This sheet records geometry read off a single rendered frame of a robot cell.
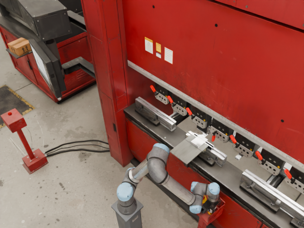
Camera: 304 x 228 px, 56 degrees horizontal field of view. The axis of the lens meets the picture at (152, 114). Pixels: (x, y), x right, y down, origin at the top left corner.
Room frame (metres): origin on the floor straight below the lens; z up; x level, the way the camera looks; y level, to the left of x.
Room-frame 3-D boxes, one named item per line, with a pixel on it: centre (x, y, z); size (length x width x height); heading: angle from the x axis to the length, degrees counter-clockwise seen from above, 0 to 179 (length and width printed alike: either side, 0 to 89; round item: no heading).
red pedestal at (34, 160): (2.13, 1.43, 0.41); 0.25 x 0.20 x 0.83; 132
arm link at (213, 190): (1.06, -0.41, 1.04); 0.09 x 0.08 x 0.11; 73
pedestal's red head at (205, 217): (1.11, -0.40, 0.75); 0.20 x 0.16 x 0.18; 35
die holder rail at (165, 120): (1.98, -0.03, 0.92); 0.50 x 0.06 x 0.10; 42
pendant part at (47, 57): (2.07, 0.87, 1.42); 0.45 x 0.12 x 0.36; 33
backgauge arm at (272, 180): (1.38, -1.09, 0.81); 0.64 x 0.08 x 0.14; 132
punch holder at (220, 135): (1.44, -0.52, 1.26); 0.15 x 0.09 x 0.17; 42
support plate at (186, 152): (1.47, -0.29, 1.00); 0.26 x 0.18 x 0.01; 132
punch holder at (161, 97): (1.88, -0.11, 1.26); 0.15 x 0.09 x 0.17; 42
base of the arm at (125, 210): (1.11, 0.21, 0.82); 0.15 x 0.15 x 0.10
